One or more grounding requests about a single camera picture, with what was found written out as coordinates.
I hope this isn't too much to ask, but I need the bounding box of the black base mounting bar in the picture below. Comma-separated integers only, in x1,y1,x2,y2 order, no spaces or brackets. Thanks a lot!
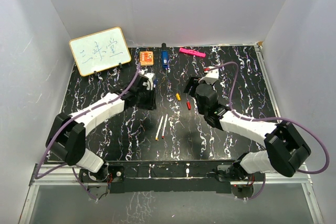
79,161,264,198

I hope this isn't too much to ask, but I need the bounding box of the white pen red tip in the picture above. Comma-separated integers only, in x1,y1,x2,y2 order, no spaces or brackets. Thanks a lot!
161,114,168,139

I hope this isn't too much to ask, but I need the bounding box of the aluminium frame rail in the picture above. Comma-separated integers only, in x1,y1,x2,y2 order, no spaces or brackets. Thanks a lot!
19,161,324,223

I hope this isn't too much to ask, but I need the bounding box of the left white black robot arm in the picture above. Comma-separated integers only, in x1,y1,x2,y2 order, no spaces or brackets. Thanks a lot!
46,71,156,182

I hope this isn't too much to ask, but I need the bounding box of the yellow pen cap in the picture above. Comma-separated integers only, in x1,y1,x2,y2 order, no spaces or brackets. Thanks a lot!
175,93,181,101

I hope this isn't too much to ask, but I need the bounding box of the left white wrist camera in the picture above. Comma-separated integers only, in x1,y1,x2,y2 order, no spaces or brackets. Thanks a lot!
142,73,156,90

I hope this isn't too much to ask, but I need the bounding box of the small whiteboard with wooden frame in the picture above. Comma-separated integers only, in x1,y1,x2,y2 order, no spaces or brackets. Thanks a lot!
69,27,131,77

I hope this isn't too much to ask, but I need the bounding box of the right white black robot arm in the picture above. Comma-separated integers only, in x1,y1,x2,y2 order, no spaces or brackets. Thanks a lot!
184,77,311,180

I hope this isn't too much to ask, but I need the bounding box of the orange mini notebook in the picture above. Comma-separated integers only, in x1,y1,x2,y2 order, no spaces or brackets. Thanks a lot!
139,51,154,66

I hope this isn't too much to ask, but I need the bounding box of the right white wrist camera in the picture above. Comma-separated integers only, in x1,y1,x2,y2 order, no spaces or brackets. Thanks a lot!
198,66,219,85

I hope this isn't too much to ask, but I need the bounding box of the white pen yellow tip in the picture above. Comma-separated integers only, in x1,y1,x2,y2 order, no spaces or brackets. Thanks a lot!
155,116,163,141

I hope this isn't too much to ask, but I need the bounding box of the pink plastic clip bar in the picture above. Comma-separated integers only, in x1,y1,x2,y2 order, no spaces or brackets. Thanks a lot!
179,47,206,58

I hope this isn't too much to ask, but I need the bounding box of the red pen cap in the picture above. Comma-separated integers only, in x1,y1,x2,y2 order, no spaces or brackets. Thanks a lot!
186,101,191,110

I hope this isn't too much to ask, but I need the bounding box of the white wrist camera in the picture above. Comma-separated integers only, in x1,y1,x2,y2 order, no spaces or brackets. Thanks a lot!
198,66,219,85
142,73,156,90

